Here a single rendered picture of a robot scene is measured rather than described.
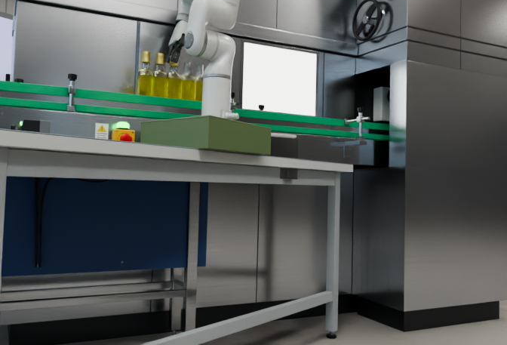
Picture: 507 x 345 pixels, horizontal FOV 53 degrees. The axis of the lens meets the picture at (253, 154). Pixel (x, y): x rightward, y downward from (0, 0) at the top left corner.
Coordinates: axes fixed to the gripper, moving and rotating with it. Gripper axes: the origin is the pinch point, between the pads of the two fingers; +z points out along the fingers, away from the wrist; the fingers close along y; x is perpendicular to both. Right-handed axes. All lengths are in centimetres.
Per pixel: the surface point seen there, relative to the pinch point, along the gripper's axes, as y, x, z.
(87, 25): -14.6, -34.4, -3.3
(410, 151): 21, 112, 3
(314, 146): 5, 71, 14
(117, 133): 22.8, -15.3, 40.0
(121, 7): -12.5, -24.2, -15.7
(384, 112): -9, 116, -21
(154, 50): -11.9, -6.2, -3.9
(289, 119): 4, 57, 6
